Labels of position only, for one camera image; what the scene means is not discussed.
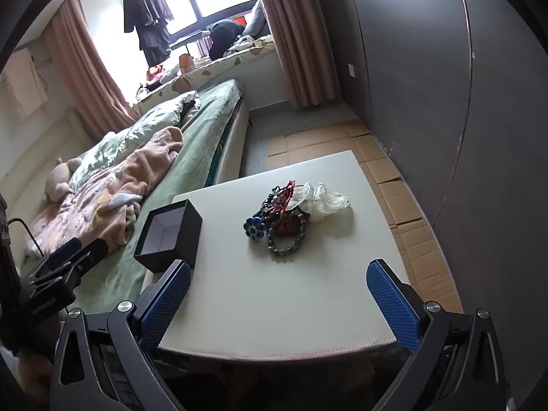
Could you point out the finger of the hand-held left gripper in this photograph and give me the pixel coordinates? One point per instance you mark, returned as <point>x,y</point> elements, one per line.
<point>92,250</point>
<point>64,251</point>

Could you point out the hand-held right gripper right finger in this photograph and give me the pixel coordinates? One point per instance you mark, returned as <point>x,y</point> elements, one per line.
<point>391,304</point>

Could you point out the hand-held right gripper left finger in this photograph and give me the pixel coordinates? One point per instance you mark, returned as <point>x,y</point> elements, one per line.
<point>167,304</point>

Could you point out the black jewelry box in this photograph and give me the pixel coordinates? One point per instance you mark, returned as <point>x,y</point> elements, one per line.
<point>188,239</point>

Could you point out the beige plush toy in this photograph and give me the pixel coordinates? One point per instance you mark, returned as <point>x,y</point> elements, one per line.
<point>58,180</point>

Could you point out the flattened cardboard sheets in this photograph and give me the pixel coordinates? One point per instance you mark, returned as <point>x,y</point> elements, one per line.
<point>411,231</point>

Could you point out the pink fleece blanket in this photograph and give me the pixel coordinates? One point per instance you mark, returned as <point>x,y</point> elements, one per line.
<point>141,167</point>

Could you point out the blue flower ornament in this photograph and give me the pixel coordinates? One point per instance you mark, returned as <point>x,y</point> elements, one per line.
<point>254,227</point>

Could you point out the white plastic bag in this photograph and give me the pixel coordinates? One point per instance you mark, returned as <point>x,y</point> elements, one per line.
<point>329,201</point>

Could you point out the green floral duvet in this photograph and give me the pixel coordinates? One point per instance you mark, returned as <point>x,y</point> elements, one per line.
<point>141,124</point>

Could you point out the bed with green sheet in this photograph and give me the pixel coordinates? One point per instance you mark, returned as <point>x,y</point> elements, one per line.
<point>192,154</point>

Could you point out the red beaded ornament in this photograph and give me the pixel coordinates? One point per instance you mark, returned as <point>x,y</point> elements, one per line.
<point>287,197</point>

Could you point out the beige hanging towel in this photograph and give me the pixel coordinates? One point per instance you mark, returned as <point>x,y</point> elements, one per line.
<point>23,81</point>

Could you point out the pink curtain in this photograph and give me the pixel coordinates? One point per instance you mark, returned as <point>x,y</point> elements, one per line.
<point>85,72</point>
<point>291,43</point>

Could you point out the pink plush toy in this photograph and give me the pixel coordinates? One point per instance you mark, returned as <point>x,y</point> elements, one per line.
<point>155,75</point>

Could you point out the orange paper bag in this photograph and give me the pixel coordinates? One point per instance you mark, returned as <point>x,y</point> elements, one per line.
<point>186,63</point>

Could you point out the floral window seat cushion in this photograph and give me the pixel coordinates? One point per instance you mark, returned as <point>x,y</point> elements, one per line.
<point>222,66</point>

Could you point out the hanging dark clothes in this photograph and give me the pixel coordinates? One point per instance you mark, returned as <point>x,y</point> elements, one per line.
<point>145,8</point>

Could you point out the black bag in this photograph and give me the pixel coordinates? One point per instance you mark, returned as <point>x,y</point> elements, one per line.
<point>224,36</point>

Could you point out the grey pillow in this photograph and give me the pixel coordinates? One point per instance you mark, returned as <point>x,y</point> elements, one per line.
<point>257,19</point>

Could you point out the white wall socket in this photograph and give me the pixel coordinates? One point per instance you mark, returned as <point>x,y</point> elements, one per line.
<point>352,70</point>

